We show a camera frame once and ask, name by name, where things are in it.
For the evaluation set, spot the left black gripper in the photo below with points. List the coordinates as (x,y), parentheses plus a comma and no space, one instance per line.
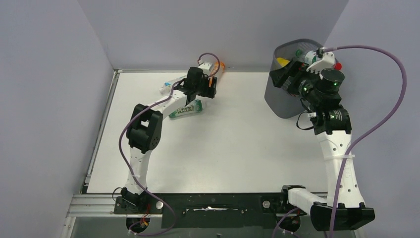
(209,91)

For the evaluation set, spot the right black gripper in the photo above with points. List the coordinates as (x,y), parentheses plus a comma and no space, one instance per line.
(279,76)

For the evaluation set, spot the yellow juice bottle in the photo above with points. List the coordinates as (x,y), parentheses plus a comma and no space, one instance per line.
(282,62)

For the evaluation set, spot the green label tea bottle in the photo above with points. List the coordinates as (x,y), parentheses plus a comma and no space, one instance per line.
(194,107)

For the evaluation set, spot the orange drink bottle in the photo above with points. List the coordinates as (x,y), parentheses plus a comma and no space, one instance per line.
(217,67)

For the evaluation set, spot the clear bottle blue white label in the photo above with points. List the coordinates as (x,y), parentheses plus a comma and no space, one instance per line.
(167,86)

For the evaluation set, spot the clear bottle green label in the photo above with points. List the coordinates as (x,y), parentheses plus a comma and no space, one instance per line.
(307,57)

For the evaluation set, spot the red label bottle red cap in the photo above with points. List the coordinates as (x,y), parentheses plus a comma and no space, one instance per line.
(337,66)

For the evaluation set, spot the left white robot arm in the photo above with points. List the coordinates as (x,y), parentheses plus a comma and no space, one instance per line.
(145,126)

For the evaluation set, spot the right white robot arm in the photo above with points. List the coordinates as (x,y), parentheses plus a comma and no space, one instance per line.
(344,208)

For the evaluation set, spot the grey mesh waste bin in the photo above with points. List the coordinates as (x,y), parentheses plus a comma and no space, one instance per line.
(286,102)

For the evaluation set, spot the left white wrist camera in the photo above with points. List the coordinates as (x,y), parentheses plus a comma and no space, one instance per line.
(206,67)

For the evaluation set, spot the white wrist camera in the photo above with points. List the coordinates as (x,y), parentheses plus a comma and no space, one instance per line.
(327,60)
(206,67)

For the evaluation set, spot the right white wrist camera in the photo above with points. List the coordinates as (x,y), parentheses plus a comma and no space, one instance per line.
(327,60)

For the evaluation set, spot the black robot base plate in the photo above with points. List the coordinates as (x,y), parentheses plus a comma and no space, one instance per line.
(163,212)

